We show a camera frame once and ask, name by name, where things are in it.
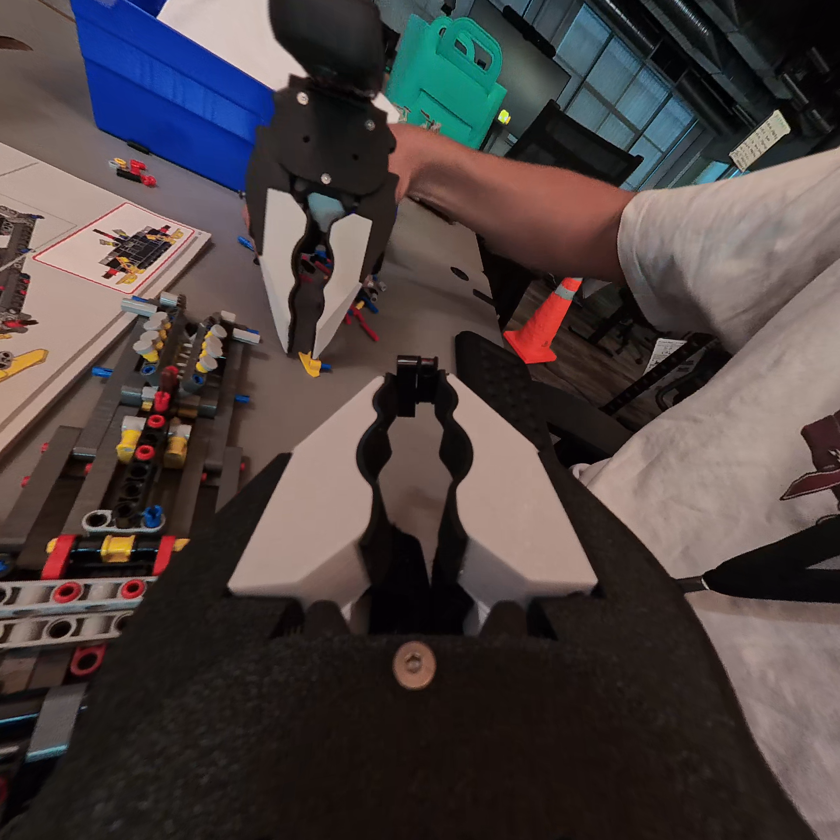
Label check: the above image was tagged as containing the lego instruction booklet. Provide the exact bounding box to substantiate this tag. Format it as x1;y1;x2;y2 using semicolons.
0;141;212;454

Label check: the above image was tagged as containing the white paper note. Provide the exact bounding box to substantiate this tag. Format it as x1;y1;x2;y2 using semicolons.
730;110;791;173

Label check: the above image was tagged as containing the pile of lego pins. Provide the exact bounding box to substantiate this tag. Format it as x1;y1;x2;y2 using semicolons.
236;235;389;343

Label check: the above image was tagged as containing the orange traffic cone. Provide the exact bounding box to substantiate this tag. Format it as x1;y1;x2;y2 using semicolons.
504;277;584;365

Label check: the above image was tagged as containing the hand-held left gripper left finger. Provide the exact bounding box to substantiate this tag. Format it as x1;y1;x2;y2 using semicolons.
226;374;400;618

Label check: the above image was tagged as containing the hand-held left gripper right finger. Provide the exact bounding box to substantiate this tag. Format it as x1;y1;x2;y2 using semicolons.
434;371;599;623

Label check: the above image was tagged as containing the small red lego cluster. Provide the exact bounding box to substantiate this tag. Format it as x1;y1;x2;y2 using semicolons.
108;157;158;189

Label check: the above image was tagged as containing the person's white shirt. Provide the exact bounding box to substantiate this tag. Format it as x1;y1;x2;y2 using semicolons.
571;147;840;840

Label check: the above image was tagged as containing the lego car chassis assembly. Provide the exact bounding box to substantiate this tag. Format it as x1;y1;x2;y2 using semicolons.
0;292;261;788

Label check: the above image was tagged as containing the black shoulder strap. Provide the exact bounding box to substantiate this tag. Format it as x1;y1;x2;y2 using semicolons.
676;517;840;606

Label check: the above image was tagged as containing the teal bag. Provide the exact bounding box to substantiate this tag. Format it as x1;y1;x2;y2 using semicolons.
384;14;508;151

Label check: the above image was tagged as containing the blue plastic bin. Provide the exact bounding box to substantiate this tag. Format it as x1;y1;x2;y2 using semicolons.
71;0;277;193

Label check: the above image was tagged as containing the black lego connector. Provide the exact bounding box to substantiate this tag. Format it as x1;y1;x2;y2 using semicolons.
395;354;441;419

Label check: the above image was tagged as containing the white paper bag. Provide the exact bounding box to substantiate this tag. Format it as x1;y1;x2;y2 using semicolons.
157;0;401;126

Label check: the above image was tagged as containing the person's right forearm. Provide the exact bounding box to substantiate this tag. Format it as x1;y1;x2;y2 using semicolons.
420;128;634;283

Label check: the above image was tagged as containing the person's right hand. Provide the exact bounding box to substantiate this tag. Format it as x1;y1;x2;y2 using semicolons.
390;123;432;202

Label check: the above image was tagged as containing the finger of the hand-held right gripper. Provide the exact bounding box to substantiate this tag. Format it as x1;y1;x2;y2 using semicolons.
260;187;316;358
305;215;373;361

